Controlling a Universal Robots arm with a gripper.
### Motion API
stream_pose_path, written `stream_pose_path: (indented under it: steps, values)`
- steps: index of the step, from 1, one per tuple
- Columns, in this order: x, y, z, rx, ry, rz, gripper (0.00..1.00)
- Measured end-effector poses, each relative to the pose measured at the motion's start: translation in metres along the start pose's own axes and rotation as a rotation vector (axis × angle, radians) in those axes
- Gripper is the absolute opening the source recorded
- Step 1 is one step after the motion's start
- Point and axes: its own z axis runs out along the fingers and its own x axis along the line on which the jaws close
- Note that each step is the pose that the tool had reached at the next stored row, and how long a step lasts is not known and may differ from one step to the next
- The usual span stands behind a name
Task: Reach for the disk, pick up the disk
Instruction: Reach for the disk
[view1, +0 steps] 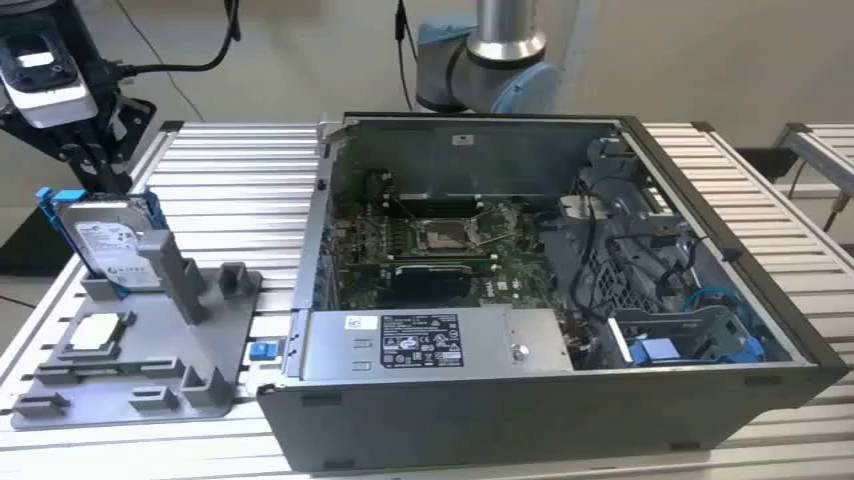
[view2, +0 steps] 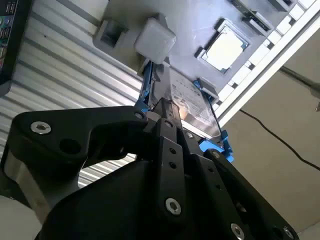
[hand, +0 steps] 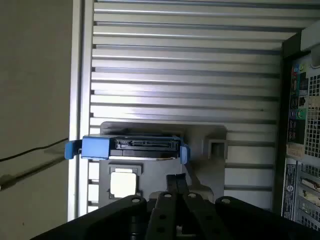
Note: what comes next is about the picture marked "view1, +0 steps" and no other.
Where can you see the black box under table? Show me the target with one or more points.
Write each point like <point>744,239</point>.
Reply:
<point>768,165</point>

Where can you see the black table corner cap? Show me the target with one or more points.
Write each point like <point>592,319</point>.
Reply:
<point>173,126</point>
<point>703,126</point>

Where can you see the CPU socket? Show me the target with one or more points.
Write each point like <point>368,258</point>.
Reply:
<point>446,235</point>

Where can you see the black hanging antenna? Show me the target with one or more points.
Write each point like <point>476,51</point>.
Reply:
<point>235,20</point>

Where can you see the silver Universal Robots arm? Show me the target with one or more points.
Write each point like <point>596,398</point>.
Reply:
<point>497,45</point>

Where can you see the silver power supply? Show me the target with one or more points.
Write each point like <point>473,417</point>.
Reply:
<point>481,345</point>

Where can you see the long expansion slot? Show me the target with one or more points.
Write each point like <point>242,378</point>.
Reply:
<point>441,257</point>

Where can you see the black monitor stand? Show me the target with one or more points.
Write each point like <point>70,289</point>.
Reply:
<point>34,250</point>

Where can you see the grey metal drive cage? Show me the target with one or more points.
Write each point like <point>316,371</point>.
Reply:
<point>634,270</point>

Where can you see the green motherboard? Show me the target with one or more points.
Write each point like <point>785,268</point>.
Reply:
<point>517,280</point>

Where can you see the small blue clip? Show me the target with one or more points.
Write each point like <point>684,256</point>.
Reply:
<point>262,350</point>

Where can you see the neighbouring slatted metal table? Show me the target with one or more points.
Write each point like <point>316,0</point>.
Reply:
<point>824,145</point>

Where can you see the hard disk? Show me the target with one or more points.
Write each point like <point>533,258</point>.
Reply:
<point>107,240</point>

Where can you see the silver CPU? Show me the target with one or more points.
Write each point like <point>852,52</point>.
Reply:
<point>101,331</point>

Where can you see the open dark grey PC case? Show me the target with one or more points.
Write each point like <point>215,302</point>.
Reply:
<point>508,425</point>

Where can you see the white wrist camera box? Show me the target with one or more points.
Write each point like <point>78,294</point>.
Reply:
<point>50,95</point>

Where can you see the grey disk bay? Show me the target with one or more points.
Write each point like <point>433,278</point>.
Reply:
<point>708,325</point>

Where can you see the black white case sticker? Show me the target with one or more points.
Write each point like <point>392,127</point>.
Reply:
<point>462,139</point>

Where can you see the grey parts rack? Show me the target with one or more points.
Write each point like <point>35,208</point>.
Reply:
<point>147,340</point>

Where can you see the black graphics card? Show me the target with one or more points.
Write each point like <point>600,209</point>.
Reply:
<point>430,287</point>

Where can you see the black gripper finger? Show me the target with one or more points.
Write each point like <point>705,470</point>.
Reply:
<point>130,120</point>
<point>77,150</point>

